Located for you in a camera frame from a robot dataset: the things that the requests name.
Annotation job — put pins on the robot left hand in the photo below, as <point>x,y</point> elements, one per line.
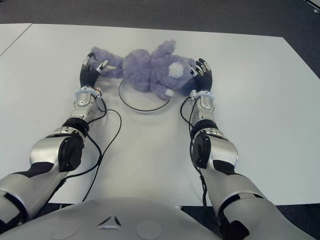
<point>87,76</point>

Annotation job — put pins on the grey robot torso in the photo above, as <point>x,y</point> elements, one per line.
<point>125,222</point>

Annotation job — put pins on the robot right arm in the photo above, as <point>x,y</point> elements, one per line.
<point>220,155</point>

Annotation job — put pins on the purple plush doll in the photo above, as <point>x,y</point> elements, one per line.
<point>150,67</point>

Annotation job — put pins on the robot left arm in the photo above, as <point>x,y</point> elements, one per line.
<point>47,150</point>

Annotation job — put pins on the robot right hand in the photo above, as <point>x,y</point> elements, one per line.
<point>203,80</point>

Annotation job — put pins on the white plate with black rim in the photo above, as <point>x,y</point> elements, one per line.
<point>145,103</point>

